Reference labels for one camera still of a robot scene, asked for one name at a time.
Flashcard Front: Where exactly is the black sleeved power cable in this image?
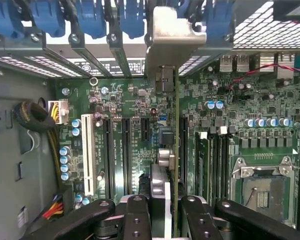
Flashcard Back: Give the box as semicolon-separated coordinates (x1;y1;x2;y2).
12;99;56;134

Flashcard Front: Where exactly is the short black expansion slot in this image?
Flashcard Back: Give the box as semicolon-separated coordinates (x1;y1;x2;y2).
141;117;151;142

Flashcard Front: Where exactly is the CPU socket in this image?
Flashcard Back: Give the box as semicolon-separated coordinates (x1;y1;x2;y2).
231;156;300;224

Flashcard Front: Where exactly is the grey metal PC case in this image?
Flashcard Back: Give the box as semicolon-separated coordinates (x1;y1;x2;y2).
0;0;300;240

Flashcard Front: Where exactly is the white PCI slot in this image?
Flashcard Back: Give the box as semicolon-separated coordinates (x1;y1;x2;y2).
81;113;97;197

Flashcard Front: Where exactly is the blue slot latch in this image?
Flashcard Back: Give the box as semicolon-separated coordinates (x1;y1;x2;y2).
29;0;66;38
0;0;24;39
204;0;236;43
74;0;108;40
118;0;146;40

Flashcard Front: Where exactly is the white power connector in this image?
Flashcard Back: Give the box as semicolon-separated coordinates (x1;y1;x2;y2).
47;99;70;125

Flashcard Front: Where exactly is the red yellow wire bundle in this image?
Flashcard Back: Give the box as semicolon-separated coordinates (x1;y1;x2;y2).
41;194;66;220

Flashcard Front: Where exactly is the red and black wire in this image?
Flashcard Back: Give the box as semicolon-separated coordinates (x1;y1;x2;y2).
224;62;300;91

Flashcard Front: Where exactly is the metal slot blank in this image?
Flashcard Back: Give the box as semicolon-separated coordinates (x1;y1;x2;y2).
108;32;134;76
43;47;91;79
69;32;111;79

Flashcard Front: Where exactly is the green Dell motherboard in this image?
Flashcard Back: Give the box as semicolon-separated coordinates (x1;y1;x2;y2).
55;49;300;231

